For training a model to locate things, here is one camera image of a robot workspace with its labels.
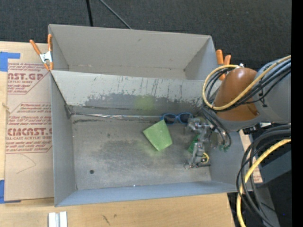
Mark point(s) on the light green cup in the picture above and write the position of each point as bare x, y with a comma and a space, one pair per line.
159, 136

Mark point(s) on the grey metal bin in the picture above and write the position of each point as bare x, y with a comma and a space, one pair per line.
123, 150

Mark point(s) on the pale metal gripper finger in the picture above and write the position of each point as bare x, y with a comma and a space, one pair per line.
194, 156
201, 158

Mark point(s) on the blue sunglasses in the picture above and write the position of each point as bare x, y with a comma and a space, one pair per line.
176, 118

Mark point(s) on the brown cardboard board red print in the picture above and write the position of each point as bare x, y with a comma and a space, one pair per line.
28, 126

